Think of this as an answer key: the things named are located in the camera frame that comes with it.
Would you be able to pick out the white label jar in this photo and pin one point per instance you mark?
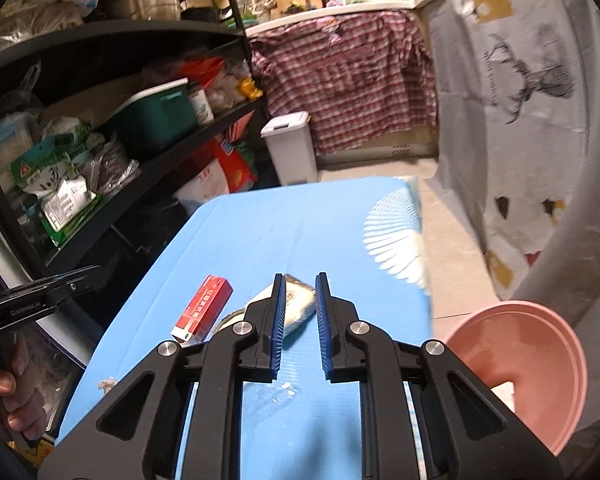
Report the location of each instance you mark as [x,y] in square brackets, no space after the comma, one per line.
[201,107]

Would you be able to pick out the clear plastic container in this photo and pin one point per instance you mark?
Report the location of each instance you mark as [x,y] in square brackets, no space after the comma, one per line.
[7,145]

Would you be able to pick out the black shelf rack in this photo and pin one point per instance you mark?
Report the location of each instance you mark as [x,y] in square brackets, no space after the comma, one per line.
[105,35]

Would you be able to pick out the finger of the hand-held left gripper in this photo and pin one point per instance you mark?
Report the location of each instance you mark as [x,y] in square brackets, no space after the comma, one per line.
[77,282]

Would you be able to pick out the person's left hand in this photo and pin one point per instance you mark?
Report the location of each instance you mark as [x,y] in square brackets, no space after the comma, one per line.
[30,410]

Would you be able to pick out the white deer print curtain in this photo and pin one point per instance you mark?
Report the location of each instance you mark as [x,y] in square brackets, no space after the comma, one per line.
[520,160]

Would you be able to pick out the large steel pot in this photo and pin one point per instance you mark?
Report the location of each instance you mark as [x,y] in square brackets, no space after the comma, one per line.
[145,5]

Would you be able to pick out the red plaid cloth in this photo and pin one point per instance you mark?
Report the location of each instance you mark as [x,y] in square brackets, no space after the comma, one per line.
[355,85]

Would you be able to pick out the green white food packet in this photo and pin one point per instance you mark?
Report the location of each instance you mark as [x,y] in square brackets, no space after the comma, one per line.
[45,165]
[70,210]

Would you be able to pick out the small white tissue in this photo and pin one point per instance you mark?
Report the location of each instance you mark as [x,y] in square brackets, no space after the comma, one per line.
[106,385]

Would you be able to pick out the pink plastic bin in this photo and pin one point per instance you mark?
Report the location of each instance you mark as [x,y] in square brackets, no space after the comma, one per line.
[520,350]

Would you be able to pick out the white kitchen counter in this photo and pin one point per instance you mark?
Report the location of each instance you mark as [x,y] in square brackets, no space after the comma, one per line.
[330,10]

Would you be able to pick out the dark food packet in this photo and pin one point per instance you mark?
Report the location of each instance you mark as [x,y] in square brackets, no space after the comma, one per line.
[112,167]

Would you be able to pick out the red orange sack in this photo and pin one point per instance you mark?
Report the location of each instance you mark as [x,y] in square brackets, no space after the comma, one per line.
[235,167]

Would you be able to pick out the white lidded bin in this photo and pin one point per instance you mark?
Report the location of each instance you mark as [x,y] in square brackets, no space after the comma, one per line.
[290,155]

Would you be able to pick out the yellow packet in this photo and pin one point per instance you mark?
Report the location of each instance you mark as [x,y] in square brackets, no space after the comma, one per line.
[250,89]

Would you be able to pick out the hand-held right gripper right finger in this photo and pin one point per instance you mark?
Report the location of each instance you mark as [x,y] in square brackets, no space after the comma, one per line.
[324,330]

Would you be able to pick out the green cooler box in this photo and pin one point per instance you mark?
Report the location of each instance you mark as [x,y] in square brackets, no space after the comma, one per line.
[150,120]

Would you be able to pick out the clear plastic scrap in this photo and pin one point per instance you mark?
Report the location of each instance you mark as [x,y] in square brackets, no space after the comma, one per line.
[282,394]

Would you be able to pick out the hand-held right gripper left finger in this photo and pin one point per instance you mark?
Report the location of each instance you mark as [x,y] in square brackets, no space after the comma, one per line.
[278,330]

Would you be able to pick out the red carton box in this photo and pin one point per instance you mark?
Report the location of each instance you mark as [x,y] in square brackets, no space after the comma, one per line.
[200,310]

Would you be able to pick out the white sack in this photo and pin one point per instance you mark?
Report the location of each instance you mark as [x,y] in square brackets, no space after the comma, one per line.
[202,190]

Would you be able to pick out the blue feather print tablecloth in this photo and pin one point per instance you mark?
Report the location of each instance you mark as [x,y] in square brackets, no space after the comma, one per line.
[280,230]

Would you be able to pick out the red shelf bag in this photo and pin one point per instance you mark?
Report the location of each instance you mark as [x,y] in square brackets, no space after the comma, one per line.
[200,71]

